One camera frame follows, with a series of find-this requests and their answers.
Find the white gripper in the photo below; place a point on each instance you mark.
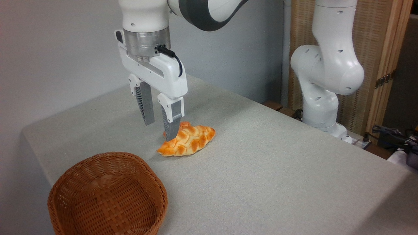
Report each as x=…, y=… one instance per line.
x=163, y=73

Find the braided golden bread loaf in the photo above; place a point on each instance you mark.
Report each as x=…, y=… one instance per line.
x=189, y=140

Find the white Franka Panda arm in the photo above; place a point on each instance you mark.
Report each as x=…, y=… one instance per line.
x=326, y=65

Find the brown woven wicker basket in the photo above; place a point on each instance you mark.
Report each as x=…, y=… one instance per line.
x=107, y=195

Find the brown wooden bench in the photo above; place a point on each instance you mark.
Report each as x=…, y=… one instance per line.
x=273, y=105

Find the grey tablecloth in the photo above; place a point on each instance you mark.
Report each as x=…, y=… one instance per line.
x=277, y=179

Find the white power strip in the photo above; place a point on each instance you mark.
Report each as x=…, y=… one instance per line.
x=359, y=143

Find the wooden rattan folding screen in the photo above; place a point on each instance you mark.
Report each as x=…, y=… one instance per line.
x=370, y=42

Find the metal screen hinge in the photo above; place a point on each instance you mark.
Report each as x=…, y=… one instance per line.
x=384, y=79

